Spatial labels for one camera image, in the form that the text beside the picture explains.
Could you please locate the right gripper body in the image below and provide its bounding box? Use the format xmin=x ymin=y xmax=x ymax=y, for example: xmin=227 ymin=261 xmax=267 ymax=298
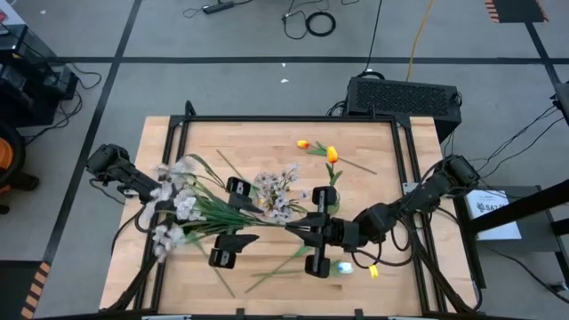
xmin=305 ymin=185 xmax=361 ymax=279

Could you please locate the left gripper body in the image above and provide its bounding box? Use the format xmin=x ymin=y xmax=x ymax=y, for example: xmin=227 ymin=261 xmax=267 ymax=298
xmin=208 ymin=176 xmax=251 ymax=270

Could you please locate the blue white artificial tulip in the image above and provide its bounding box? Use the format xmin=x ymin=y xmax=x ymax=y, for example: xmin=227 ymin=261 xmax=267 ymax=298
xmin=195 ymin=242 xmax=236 ymax=299
xmin=262 ymin=260 xmax=356 ymax=279
xmin=244 ymin=244 xmax=315 ymax=294

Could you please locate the black perforated computer case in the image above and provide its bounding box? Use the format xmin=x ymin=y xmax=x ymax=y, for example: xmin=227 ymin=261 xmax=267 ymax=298
xmin=345 ymin=76 xmax=462 ymax=143

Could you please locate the white printed paper sign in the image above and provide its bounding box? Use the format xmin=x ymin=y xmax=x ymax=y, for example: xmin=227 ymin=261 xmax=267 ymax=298
xmin=465 ymin=189 xmax=523 ymax=242

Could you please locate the black power strip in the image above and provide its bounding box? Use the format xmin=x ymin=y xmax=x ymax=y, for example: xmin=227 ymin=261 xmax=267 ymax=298
xmin=202 ymin=1 xmax=236 ymax=15

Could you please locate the black side table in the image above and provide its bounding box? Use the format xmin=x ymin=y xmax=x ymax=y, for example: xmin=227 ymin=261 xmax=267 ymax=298
xmin=453 ymin=177 xmax=569 ymax=290

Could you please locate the black hazard-striped floor mat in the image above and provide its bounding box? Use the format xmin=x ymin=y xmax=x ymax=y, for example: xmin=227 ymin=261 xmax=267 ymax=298
xmin=0 ymin=260 xmax=52 ymax=320
xmin=484 ymin=0 xmax=549 ymax=24

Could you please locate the black equipment cart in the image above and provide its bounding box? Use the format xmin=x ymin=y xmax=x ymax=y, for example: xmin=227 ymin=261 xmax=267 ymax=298
xmin=0 ymin=24 xmax=80 ymax=128

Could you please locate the black aluminium table frame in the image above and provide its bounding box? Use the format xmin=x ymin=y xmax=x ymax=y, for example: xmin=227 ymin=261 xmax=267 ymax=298
xmin=106 ymin=100 xmax=484 ymax=317

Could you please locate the thin black cable with plug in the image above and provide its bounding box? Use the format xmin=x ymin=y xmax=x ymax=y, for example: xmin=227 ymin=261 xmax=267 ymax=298
xmin=281 ymin=0 xmax=333 ymax=41

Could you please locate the coiled black cable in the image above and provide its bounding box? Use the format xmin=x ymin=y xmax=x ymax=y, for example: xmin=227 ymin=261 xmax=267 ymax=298
xmin=305 ymin=11 xmax=337 ymax=37

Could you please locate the black power cable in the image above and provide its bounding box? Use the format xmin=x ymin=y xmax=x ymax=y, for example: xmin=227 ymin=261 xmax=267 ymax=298
xmin=362 ymin=0 xmax=383 ymax=76

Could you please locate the yellow cable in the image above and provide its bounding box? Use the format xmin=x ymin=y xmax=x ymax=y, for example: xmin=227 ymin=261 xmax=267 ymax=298
xmin=405 ymin=0 xmax=435 ymax=84

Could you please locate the black orange cable reel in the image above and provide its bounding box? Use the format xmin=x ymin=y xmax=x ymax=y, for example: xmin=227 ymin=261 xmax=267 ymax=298
xmin=0 ymin=119 xmax=41 ymax=214

